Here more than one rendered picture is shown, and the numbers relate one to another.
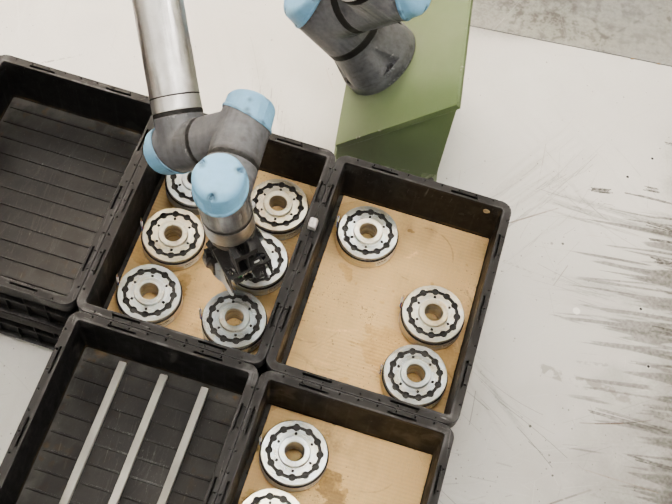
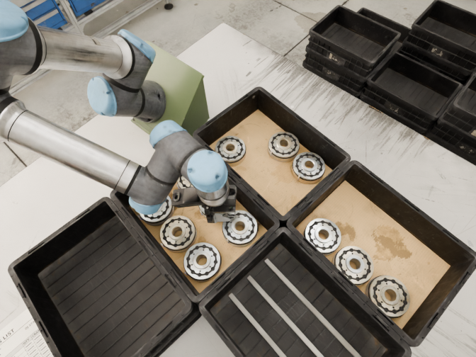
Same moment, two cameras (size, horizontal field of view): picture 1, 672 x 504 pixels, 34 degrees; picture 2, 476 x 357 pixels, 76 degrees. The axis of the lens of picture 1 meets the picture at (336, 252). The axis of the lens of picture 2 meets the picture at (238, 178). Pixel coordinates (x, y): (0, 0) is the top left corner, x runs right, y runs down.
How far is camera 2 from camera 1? 97 cm
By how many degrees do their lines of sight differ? 22
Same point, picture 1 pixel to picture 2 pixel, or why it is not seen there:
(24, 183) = (93, 295)
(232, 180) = (214, 159)
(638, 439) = (353, 115)
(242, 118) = (174, 136)
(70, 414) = (243, 338)
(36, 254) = (139, 310)
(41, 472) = not seen: outside the picture
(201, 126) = (157, 165)
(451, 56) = (176, 66)
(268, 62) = not seen: hidden behind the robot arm
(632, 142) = (236, 54)
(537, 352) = not seen: hidden behind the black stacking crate
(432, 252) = (251, 132)
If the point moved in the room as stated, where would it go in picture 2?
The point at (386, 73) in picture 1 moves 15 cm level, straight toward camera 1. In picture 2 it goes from (161, 99) to (190, 122)
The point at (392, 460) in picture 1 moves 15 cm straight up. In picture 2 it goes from (340, 197) to (355, 173)
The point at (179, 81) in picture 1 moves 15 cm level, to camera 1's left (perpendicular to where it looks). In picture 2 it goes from (118, 163) to (59, 213)
